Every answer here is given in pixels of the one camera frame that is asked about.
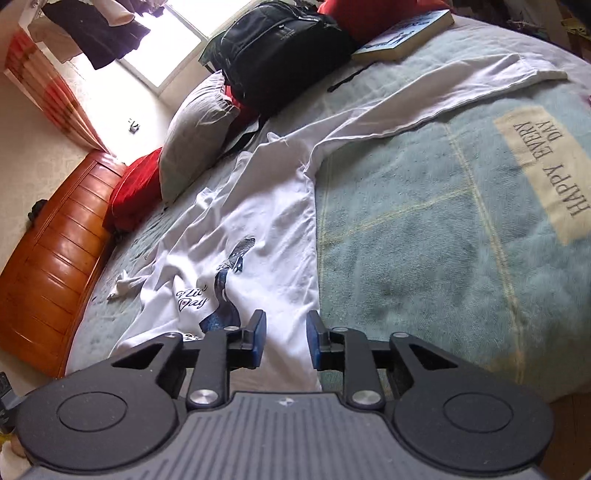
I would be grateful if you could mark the grey green pillow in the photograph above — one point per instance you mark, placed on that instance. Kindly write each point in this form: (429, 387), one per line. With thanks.
(195, 136)

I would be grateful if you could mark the left hand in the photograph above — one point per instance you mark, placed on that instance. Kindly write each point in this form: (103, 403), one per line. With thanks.
(17, 448)

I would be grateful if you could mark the paperback book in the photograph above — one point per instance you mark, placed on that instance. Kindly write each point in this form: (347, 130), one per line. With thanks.
(405, 37)

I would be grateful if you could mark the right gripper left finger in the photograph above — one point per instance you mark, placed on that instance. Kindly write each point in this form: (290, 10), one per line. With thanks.
(217, 355)

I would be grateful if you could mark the clothes rack with garments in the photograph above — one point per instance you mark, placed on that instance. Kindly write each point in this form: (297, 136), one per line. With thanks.
(103, 31)

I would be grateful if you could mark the black backpack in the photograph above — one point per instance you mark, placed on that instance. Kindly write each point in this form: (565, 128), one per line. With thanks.
(276, 51)

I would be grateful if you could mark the wooden headboard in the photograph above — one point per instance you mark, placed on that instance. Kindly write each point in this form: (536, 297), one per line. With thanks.
(50, 276)

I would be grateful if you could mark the red quilt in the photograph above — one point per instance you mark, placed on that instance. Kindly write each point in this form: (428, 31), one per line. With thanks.
(138, 191)

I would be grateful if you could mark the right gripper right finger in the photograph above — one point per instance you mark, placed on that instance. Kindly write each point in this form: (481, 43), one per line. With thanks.
(350, 352)

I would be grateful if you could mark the white printed long-sleeve shirt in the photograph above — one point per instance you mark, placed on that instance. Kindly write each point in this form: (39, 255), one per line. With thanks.
(250, 244)

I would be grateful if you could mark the left orange curtain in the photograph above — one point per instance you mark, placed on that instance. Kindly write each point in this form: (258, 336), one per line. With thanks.
(38, 77)

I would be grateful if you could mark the dark object on headboard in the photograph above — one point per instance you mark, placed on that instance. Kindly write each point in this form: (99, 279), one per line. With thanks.
(36, 210)

